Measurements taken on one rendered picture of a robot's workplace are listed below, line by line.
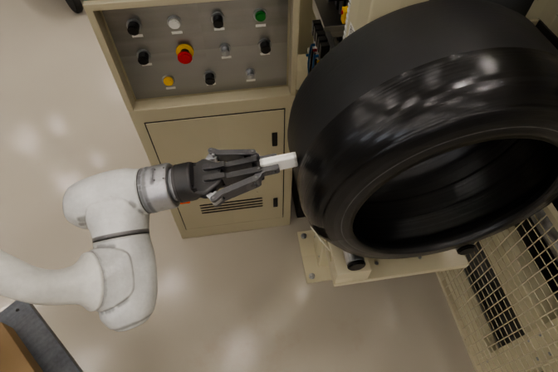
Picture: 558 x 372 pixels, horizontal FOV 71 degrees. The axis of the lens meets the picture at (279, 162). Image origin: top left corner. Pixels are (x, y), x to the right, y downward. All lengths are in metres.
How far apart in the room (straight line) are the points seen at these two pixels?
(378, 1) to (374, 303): 1.40
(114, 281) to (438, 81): 0.61
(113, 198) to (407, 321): 1.49
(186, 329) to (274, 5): 1.38
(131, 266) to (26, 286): 0.16
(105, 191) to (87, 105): 2.11
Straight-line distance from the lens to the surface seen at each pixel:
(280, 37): 1.25
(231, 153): 0.78
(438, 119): 0.61
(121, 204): 0.77
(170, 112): 1.36
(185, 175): 0.74
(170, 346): 1.91
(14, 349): 1.30
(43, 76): 3.24
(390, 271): 1.12
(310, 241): 2.01
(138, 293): 0.77
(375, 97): 0.63
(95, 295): 0.75
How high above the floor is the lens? 1.81
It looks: 52 degrees down
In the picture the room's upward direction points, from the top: straight up
